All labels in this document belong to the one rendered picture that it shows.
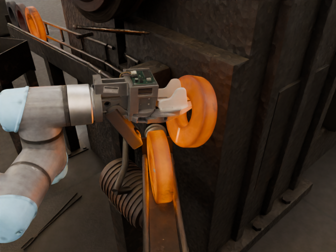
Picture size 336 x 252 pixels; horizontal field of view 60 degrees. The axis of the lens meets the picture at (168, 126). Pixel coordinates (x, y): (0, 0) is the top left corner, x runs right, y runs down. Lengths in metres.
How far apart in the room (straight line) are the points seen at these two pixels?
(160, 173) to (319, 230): 1.09
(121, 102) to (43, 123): 0.14
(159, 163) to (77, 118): 0.17
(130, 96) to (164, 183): 0.18
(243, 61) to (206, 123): 0.20
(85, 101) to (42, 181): 0.15
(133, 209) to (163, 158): 0.28
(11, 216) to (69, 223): 1.00
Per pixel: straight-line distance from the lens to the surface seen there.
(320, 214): 1.60
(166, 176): 0.56
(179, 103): 0.58
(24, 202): 0.50
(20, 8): 1.80
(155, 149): 0.56
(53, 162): 0.57
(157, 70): 0.81
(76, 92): 0.53
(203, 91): 0.57
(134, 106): 0.54
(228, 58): 0.71
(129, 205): 0.82
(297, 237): 1.48
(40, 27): 1.60
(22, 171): 0.53
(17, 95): 0.54
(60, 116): 0.53
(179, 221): 0.55
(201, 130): 0.57
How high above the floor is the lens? 1.14
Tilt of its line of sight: 36 degrees down
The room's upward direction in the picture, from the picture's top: straight up
